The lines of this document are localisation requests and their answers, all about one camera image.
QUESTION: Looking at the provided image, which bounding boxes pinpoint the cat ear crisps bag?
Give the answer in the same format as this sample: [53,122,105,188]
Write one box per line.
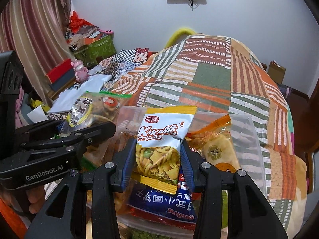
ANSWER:
[59,92,131,137]

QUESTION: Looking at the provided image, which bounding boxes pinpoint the blue snack bag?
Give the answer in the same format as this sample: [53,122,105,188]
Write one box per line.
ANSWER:
[128,170,200,230]

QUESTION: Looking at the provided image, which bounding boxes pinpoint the white yellow kakaka snack bag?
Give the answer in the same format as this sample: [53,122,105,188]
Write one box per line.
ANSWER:
[132,106,197,195]

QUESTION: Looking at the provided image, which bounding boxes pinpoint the left hand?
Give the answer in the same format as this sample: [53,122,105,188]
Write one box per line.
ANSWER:
[1,186,45,214]

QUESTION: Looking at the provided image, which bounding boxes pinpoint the white cloth on bed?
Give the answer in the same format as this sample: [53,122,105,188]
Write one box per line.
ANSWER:
[48,74,112,113]

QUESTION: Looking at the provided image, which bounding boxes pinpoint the red flat box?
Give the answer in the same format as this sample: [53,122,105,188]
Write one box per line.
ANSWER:
[45,58,75,84]

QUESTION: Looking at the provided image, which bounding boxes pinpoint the pink plush toy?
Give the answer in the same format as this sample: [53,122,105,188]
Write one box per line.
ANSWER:
[71,59,89,83]

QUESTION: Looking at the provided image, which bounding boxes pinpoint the orange rice cracker packet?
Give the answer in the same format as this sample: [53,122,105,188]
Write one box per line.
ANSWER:
[185,115,241,173]

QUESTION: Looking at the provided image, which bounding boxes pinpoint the green storage box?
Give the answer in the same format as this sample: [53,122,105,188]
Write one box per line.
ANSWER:
[74,35,116,68]

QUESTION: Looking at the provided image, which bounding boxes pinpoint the clear plastic storage bin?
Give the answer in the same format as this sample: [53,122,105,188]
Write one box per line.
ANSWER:
[84,105,269,239]

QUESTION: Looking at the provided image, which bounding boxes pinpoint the striped pink curtain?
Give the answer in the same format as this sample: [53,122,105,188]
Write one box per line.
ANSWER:
[1,0,73,105]

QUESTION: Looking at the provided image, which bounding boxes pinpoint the red plastic bag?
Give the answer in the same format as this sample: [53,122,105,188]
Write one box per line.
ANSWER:
[69,11,93,33]

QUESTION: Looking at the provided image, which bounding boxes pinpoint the yellow curved headboard pillow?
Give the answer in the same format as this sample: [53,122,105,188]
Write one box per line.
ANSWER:
[164,27,197,49]

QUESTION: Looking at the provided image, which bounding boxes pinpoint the patchwork striped bed blanket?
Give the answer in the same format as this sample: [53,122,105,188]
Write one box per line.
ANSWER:
[105,34,307,238]

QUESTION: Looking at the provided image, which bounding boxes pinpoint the brown cardboard box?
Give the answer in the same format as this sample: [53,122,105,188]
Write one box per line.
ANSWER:
[268,61,286,85]

